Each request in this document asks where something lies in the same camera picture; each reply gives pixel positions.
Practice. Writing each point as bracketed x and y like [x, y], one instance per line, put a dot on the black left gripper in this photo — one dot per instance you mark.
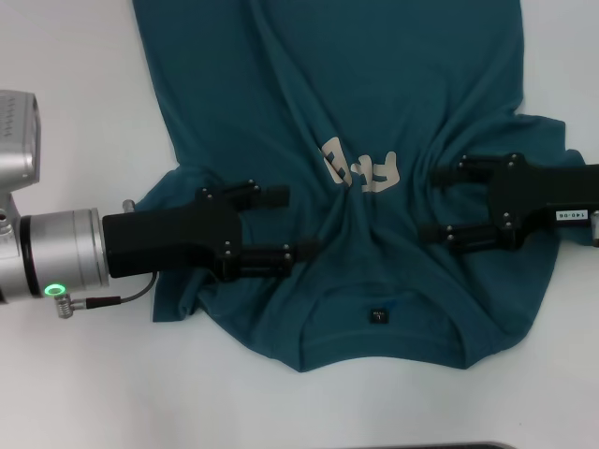
[164, 238]

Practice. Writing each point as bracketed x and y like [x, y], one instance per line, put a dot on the teal t-shirt with cream letters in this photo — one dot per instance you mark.
[351, 70]

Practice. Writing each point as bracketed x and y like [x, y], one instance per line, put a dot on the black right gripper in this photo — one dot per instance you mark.
[538, 192]

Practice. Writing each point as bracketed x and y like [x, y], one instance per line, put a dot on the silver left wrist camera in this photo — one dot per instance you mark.
[16, 135]

